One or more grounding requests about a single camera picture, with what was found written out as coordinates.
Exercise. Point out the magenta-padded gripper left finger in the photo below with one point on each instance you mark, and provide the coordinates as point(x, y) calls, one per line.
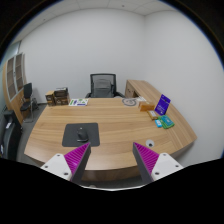
point(60, 164)

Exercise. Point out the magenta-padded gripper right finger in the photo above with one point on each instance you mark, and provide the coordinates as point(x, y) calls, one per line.
point(164, 164)

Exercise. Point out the dark grey computer mouse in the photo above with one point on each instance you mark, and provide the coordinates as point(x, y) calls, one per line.
point(82, 135)

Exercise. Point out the dark grey mouse pad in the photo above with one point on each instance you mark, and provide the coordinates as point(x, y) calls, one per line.
point(93, 135)

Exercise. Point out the small blue packet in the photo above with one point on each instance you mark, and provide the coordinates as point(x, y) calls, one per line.
point(158, 123)

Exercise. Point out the green packet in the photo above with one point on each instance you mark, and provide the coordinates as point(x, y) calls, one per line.
point(167, 121)

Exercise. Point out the small brown labelled box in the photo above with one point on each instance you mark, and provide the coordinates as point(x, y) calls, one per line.
point(152, 115)

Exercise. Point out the purple card package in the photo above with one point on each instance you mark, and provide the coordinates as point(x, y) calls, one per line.
point(162, 105)

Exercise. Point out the orange-brown cardboard box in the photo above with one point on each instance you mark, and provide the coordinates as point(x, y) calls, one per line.
point(146, 106)

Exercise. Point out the white green purple leaflet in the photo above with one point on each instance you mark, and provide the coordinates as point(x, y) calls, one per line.
point(78, 102)

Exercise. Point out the stack of brown cartons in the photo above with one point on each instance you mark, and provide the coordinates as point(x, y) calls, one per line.
point(60, 96)

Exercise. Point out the white paper sheet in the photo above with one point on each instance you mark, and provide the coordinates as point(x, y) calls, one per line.
point(141, 99)

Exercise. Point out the black visitor chair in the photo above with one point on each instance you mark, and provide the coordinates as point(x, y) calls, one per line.
point(27, 91)

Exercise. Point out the wooden side desk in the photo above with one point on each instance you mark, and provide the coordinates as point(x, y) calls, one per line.
point(141, 87)

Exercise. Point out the grey backpack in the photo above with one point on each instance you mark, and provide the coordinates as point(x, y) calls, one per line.
point(102, 88)

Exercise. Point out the black mesh office chair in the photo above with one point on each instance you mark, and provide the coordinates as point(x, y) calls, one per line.
point(103, 76)

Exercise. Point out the wooden shelf unit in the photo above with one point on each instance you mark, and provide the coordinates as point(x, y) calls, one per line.
point(15, 76)

